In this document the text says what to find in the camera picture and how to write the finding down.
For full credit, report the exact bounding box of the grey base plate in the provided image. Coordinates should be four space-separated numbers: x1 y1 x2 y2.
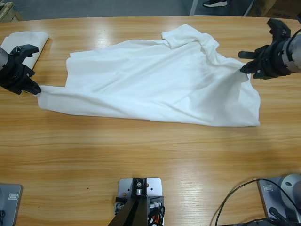
257 178 301 222
0 184 24 226

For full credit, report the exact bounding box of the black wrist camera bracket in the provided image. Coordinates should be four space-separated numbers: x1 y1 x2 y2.
9 44 40 58
267 18 292 40

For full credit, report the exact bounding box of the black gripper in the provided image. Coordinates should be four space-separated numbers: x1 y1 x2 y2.
0 55 42 96
238 39 292 80

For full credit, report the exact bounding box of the long black cable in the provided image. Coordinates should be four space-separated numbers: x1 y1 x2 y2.
215 178 297 226

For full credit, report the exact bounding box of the cardboard box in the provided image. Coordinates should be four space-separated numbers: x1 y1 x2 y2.
248 0 301 19

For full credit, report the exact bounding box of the orange and black cable bundle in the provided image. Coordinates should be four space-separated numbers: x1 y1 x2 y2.
147 203 166 226

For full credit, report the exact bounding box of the black sneaker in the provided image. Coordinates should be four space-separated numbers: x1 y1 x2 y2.
202 0 228 7

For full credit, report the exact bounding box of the wooden pallet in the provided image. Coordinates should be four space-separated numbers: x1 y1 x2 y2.
0 1 24 23

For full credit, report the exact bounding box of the folded white cloth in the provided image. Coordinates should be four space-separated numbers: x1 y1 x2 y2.
1 31 49 71

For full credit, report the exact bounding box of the white metal leg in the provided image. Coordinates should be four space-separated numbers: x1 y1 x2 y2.
189 0 201 16

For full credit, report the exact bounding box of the white t-shirt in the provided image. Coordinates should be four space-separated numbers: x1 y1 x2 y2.
37 23 261 128

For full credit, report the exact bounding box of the grey metal leg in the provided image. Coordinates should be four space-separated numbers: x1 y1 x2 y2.
243 0 256 17

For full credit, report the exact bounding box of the white mount block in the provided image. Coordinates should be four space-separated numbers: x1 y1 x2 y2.
117 178 165 226

